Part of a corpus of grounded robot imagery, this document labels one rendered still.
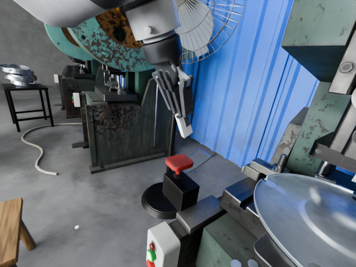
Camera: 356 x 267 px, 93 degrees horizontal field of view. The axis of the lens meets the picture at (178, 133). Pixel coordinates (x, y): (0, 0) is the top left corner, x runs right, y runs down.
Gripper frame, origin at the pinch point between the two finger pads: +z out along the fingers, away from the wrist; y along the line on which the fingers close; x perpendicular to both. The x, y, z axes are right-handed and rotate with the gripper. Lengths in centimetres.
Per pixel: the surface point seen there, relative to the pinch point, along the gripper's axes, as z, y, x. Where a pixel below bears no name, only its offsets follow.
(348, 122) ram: -1.0, 26.7, 16.8
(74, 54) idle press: -6, -271, 10
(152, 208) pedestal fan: 84, -48, -18
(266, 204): 8.8, 23.2, -0.7
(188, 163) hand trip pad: 10.0, 2.7, -3.6
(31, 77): 1, -256, -51
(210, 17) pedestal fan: -16, -34, 47
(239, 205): 19.0, 16.2, -0.1
